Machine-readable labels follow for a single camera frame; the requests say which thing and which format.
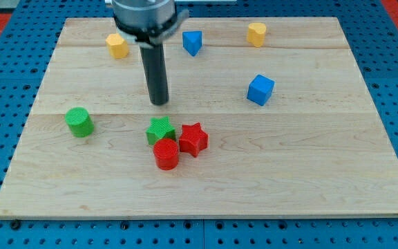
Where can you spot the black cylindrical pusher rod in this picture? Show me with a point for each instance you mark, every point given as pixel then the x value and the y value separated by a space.
pixel 155 73

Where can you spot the yellow hexagon block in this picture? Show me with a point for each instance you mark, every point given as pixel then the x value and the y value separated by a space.
pixel 117 46

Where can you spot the blue triangle block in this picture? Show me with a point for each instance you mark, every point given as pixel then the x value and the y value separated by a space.
pixel 192 42

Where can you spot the green star block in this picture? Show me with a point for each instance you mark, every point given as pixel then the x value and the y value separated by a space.
pixel 160 128

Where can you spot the red star block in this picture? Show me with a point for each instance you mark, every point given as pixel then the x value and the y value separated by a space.
pixel 193 139

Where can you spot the red cylinder block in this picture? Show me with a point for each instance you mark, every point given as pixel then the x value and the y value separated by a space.
pixel 166 154

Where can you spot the green cylinder block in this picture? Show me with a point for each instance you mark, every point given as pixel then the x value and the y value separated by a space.
pixel 79 122

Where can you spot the yellow heart block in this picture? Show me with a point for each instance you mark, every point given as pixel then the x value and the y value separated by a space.
pixel 256 33

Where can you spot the blue cube block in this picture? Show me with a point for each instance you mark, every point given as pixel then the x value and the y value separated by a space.
pixel 260 90

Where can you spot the wooden board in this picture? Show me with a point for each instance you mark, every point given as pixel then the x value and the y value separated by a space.
pixel 316 150

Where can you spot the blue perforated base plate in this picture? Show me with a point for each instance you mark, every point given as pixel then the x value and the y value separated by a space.
pixel 26 46

